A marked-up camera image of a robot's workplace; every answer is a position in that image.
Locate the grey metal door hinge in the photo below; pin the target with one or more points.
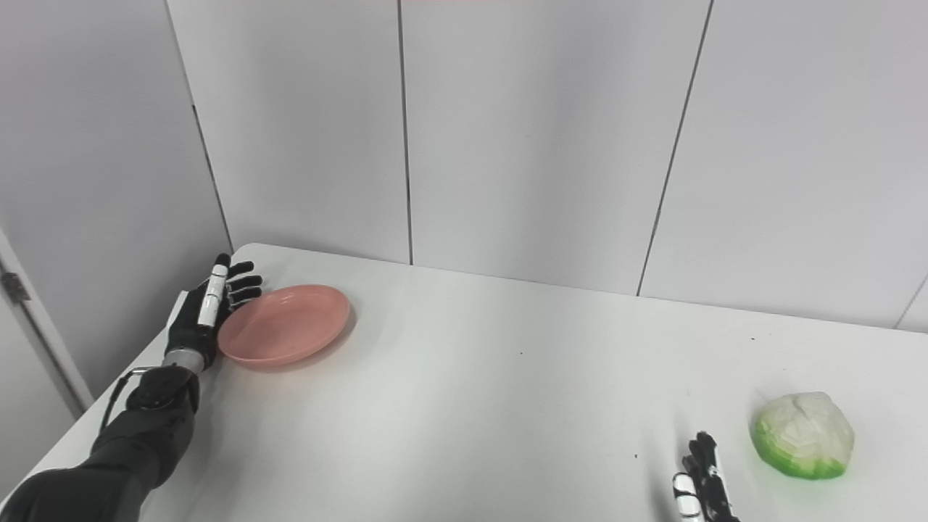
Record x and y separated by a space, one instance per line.
14 287

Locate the green white cabbage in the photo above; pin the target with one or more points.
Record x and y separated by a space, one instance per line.
803 435

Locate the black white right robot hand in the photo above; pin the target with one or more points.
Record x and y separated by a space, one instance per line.
707 486

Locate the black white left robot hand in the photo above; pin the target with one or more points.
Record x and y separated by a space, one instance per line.
190 326

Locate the pink round plate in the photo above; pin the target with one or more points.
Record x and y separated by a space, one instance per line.
283 325

